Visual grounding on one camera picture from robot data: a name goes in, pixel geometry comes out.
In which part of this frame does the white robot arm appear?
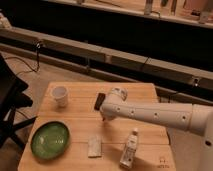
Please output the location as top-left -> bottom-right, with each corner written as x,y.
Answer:
100,87 -> 213,171

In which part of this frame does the black cable on floor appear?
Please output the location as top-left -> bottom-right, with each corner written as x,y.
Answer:
3,39 -> 45,77

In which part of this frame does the green glass bowl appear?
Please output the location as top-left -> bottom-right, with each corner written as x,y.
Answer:
30,121 -> 70,160

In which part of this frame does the white paper cup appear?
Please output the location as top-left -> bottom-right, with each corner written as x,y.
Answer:
51,86 -> 68,107

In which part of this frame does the black rectangular object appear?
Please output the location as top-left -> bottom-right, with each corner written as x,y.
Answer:
94,93 -> 106,110

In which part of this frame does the black office chair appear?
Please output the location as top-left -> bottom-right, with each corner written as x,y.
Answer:
0,53 -> 35,149

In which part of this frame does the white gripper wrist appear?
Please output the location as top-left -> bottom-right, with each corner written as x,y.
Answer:
100,87 -> 127,121

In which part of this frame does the white plastic bottle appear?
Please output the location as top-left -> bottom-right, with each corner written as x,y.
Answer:
120,128 -> 138,169

